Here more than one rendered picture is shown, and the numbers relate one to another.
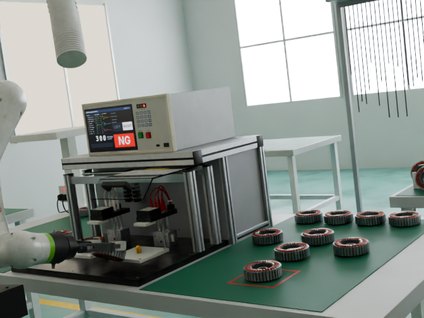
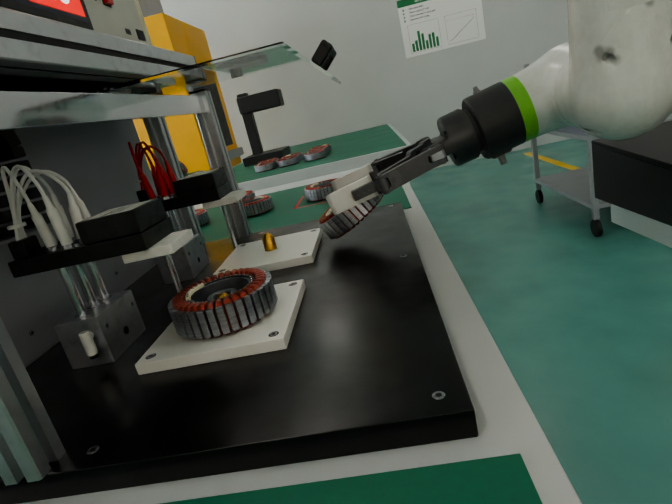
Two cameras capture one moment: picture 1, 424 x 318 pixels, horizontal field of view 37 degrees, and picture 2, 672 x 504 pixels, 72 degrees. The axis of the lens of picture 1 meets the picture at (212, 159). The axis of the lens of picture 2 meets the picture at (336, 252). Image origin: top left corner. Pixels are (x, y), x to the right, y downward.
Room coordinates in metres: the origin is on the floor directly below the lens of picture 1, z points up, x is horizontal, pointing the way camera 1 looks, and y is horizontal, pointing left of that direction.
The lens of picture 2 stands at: (2.46, 0.96, 0.97)
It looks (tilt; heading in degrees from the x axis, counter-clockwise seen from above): 17 degrees down; 240
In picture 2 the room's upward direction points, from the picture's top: 14 degrees counter-clockwise
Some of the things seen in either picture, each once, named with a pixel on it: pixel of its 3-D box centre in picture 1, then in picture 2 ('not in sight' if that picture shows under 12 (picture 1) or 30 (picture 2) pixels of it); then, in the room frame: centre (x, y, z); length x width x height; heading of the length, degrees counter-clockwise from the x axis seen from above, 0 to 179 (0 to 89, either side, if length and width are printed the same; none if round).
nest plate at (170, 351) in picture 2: (92, 250); (230, 321); (2.34, 0.49, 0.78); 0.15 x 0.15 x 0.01; 53
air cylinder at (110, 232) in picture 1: (118, 235); (103, 327); (2.45, 0.40, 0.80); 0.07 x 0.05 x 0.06; 53
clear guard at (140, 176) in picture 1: (148, 180); (235, 86); (2.14, 0.22, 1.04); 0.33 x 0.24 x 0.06; 143
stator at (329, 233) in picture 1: (317, 236); (188, 220); (2.15, -0.33, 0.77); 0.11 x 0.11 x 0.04
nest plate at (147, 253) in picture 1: (139, 254); (272, 252); (2.19, 0.29, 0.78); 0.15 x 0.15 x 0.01; 53
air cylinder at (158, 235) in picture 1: (165, 237); (182, 257); (2.30, 0.21, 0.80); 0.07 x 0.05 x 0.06; 53
